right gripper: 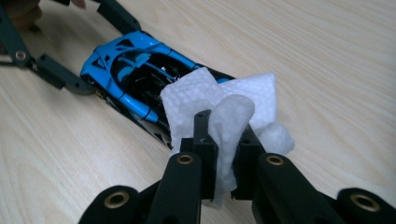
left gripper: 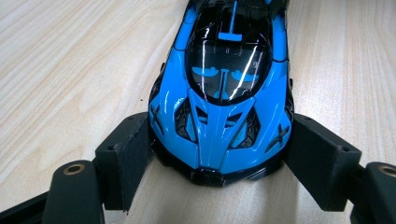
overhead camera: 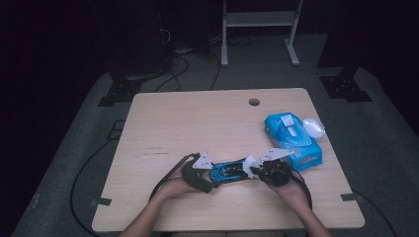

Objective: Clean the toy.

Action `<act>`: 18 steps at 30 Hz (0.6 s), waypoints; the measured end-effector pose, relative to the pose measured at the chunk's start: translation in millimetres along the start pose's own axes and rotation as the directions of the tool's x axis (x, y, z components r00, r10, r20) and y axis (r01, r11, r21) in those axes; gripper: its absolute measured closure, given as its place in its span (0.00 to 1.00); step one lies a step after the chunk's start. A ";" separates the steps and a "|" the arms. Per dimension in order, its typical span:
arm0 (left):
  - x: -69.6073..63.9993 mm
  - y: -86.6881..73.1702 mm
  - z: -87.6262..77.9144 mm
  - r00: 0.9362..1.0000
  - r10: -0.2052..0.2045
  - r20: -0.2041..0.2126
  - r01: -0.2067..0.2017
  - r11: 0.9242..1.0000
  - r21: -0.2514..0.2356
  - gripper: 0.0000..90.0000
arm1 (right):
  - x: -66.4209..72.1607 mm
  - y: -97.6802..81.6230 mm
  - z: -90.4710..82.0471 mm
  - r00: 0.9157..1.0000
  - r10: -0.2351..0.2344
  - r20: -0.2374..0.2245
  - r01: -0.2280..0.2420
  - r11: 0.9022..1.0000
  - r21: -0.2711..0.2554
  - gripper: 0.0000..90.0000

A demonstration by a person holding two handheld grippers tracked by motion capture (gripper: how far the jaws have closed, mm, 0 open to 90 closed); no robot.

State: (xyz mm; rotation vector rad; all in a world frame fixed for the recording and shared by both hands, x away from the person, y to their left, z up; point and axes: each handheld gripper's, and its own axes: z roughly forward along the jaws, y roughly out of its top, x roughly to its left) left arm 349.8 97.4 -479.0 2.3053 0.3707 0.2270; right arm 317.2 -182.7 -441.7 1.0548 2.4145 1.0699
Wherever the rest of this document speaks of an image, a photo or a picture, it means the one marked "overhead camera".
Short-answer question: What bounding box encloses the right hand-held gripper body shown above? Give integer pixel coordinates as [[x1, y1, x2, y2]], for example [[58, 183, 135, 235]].
[[257, 147, 295, 188]]

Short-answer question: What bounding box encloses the looped black floor cable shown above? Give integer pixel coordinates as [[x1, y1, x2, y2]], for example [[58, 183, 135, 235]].
[[154, 55, 191, 93]]

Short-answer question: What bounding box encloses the long black floor cable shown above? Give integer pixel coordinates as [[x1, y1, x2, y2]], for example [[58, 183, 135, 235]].
[[69, 137, 115, 237]]

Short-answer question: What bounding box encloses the black stand base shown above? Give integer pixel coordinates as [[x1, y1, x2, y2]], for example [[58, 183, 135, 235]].
[[97, 77, 143, 108], [319, 67, 374, 103]]

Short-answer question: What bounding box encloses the person's right hand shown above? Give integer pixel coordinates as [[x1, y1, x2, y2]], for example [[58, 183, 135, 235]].
[[267, 178, 309, 213]]

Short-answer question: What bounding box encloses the straight black floor cable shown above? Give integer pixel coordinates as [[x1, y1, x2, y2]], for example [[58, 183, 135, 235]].
[[209, 50, 222, 91]]

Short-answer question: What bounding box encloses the blue wet wipe packet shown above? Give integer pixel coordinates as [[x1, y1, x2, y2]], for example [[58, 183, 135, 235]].
[[264, 112, 327, 173]]

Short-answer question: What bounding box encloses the grey tape strip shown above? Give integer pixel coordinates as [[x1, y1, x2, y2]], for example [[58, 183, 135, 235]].
[[340, 193, 365, 202], [90, 197, 113, 207]]

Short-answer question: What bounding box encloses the thin black floor cable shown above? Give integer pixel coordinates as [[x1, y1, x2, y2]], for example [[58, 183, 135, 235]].
[[352, 189, 399, 237]]

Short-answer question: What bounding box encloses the left hand-held gripper black cable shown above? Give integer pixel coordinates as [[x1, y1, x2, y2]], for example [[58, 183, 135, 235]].
[[148, 152, 202, 201]]

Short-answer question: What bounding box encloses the person's left hand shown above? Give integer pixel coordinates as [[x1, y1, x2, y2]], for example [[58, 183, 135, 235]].
[[157, 170, 200, 204]]

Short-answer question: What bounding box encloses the blue toy car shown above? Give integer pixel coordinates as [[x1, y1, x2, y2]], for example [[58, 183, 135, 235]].
[[209, 157, 250, 183]]

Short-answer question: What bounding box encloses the right hand-held gripper black cable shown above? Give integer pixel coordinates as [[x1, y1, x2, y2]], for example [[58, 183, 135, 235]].
[[290, 172, 313, 211]]

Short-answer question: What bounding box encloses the white metal stand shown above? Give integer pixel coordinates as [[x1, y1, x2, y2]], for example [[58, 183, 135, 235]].
[[220, 0, 304, 68]]

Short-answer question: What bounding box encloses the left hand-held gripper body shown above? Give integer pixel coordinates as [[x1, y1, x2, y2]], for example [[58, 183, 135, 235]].
[[180, 150, 213, 192]]

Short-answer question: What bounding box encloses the hand-held gripper black cable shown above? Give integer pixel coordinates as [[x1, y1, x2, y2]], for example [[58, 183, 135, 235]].
[[290, 172, 313, 211], [148, 152, 202, 201]]

